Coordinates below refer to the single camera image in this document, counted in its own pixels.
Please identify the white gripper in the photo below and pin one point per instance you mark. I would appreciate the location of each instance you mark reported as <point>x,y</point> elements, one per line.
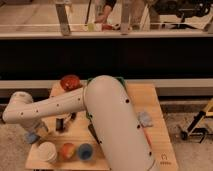
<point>47,152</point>

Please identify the blue sponge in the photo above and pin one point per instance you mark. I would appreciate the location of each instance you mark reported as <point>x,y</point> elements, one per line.
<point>31,138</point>

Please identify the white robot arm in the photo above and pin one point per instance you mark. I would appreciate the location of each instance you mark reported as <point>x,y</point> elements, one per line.
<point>112,114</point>

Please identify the red-brown bowl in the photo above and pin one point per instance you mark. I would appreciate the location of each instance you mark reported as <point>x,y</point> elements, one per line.
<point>70,82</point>

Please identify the orange red apple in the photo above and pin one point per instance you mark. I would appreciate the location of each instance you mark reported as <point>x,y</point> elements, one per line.
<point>67,150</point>

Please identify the small blue cup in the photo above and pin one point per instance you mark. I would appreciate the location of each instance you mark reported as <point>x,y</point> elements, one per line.
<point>85,152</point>

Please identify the black remote control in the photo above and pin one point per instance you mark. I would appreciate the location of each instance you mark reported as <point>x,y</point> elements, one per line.
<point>93,133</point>

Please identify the grey blue cloth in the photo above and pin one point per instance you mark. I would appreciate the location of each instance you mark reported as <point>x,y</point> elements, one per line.
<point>145,119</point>

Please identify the green plastic tray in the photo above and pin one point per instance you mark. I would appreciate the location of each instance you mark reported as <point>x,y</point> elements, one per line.
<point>120,79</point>

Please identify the orange carrot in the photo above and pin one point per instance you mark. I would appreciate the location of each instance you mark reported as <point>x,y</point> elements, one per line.
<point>147,138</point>

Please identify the yellow black stand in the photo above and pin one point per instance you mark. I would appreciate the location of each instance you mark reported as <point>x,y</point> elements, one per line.
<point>193,129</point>

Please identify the person in background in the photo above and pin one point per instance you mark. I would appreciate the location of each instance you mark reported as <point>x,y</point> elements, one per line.
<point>107,9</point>

